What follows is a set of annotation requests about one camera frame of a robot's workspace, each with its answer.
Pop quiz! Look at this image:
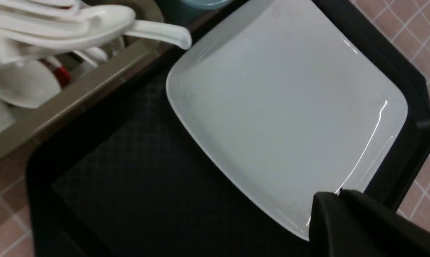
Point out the pink checkered tablecloth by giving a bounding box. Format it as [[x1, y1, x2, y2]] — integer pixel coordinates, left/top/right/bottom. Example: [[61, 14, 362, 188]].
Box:
[[0, 0, 430, 257]]

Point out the black serving tray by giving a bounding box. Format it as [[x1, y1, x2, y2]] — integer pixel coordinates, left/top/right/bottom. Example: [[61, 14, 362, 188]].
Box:
[[26, 0, 430, 257]]

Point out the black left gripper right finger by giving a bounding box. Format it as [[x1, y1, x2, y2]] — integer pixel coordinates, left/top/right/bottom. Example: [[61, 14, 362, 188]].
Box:
[[339, 189, 430, 257]]

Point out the pile of white spoons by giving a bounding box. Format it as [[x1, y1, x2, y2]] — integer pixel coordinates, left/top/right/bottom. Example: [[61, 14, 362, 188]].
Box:
[[0, 0, 137, 140]]

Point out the blue chopstick bin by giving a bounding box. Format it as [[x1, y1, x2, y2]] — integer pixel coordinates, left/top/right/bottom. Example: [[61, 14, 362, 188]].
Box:
[[156, 0, 232, 26]]

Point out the large white rice plate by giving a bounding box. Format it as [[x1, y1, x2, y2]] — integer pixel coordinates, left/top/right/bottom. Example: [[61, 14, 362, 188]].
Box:
[[166, 0, 408, 241]]

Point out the white ceramic spoon overhanging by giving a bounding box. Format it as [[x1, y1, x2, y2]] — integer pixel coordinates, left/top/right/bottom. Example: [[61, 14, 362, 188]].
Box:
[[0, 5, 192, 50]]

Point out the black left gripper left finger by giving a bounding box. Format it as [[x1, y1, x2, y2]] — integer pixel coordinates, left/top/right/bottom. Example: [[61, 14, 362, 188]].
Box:
[[309, 192, 386, 257]]

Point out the olive spoon bin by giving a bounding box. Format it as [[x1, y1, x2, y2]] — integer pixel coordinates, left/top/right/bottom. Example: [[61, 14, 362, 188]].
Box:
[[0, 0, 165, 169]]

